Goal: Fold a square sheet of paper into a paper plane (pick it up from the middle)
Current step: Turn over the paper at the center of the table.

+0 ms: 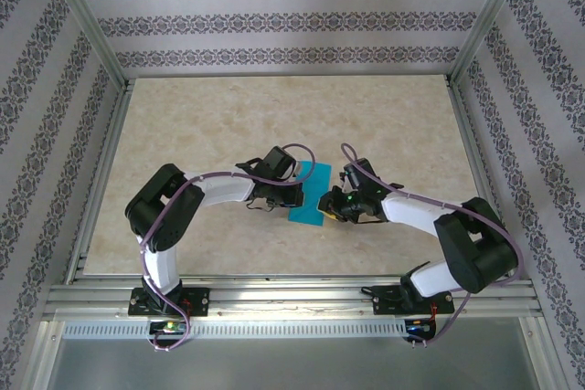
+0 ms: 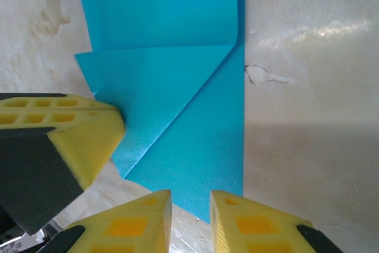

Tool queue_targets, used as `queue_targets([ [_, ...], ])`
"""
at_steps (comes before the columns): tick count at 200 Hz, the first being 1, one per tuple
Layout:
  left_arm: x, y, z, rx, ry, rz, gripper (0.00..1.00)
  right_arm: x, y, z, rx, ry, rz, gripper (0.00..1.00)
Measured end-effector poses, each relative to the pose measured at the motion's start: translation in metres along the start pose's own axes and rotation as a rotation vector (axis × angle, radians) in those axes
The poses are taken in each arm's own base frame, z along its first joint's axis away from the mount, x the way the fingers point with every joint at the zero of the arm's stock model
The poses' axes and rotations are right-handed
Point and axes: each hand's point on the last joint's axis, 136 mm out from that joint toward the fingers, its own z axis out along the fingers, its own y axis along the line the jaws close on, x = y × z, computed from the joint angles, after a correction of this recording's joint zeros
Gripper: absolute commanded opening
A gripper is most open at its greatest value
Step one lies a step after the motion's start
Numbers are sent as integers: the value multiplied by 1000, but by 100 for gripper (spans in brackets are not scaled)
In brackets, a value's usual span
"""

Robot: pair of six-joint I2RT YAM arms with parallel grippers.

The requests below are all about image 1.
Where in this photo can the aluminium mounting rail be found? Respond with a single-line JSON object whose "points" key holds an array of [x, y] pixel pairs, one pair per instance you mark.
{"points": [[292, 298]]}

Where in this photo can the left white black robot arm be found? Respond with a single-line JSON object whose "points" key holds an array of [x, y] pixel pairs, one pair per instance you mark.
{"points": [[224, 189]]}

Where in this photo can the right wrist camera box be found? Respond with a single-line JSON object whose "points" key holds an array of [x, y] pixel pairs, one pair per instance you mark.
{"points": [[346, 177]]}

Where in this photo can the blue paper sheet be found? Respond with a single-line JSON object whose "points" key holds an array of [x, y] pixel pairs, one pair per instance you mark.
{"points": [[315, 193]]}

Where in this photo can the aluminium side rail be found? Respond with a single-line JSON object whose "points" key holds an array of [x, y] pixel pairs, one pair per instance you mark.
{"points": [[113, 134], [467, 134]]}

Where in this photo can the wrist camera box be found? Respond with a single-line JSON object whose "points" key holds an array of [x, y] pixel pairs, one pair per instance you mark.
{"points": [[346, 177], [297, 171]]}

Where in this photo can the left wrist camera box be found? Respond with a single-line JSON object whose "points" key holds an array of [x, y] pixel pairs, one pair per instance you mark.
{"points": [[297, 171]]}

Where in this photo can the aluminium frame bar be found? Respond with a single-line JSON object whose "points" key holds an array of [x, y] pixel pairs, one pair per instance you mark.
{"points": [[43, 358], [539, 353]]}

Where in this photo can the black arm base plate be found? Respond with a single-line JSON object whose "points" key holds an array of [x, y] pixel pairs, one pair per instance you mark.
{"points": [[386, 303], [201, 301]]}

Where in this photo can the aluminium frame post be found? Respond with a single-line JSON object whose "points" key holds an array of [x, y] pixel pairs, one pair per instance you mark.
{"points": [[486, 20], [88, 20]]}

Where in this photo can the small electronics board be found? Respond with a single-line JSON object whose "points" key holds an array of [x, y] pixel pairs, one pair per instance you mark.
{"points": [[169, 327], [419, 325]]}

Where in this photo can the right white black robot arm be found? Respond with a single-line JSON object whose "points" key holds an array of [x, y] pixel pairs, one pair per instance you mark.
{"points": [[411, 214]]}

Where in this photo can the grey metal panel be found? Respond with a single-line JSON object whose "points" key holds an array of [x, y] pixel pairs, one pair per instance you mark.
{"points": [[292, 367]]}

